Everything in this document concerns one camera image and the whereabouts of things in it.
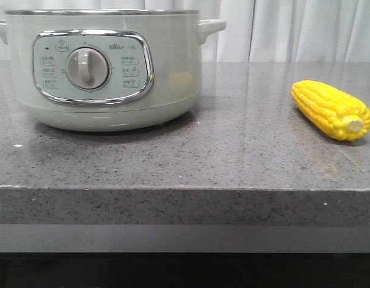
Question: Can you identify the yellow corn cob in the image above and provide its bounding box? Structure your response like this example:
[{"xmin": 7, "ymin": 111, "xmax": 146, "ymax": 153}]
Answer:
[{"xmin": 291, "ymin": 80, "xmax": 370, "ymax": 141}]

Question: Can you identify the pale green electric cooking pot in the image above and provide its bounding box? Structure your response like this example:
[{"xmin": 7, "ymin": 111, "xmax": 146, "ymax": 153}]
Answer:
[{"xmin": 0, "ymin": 9, "xmax": 226, "ymax": 132}]

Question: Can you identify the white pleated curtain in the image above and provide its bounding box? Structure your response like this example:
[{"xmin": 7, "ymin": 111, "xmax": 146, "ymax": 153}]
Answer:
[{"xmin": 0, "ymin": 1, "xmax": 370, "ymax": 62}]

